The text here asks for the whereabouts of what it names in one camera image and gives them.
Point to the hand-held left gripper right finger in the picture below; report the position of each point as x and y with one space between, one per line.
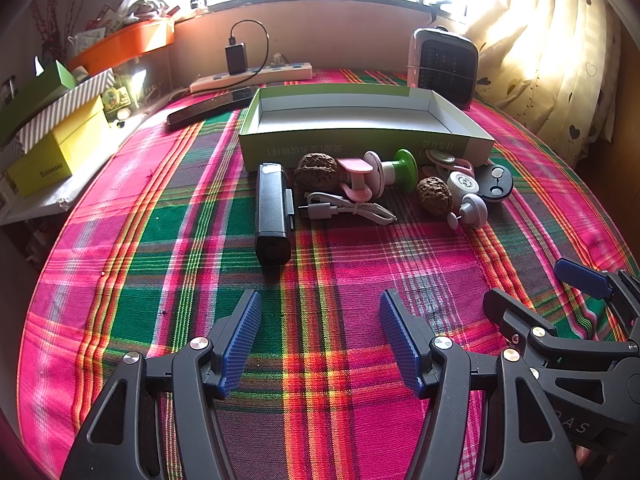
400 345

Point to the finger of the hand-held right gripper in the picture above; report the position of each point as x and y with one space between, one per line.
500 307
580 276

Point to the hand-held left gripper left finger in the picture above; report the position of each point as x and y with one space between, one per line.
240 345

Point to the white round hook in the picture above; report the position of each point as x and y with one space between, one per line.
472 210

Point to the black oval device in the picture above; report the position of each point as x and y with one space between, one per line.
492 185

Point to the white round cap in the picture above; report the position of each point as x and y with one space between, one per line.
462 183

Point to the brown walnut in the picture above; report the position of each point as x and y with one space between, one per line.
315 172
434 195

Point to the black rectangular device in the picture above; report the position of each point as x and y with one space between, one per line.
272 210

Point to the pink clip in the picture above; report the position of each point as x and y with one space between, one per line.
457 166
350 165

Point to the green white spool-shaped knob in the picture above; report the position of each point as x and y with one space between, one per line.
405 170

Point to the green cardboard box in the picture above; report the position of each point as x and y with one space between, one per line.
350 145

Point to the person's right hand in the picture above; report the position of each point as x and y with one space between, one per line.
582 456

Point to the white plastic sheet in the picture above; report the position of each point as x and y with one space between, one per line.
60 200

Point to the black remote control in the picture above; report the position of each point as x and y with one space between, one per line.
210 107

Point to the cream heart-print curtain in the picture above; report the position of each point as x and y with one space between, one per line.
540 35

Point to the grey space heater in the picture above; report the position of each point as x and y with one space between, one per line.
442 65

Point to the yellow box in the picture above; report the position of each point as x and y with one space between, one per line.
60 150

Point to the white power strip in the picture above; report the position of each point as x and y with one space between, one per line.
280 72

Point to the green printed card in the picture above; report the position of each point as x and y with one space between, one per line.
117 97

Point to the black charger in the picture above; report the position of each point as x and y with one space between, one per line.
236 59

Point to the white plug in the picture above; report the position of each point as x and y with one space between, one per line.
278 60

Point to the striped box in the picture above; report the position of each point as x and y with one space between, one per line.
75 95

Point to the orange tray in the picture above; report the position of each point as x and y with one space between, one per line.
130 42

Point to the green tissue box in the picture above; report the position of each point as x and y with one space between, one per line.
45 85

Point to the pile of papers and packets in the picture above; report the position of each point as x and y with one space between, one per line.
125 10

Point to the red dried branches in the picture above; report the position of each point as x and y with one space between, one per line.
50 15

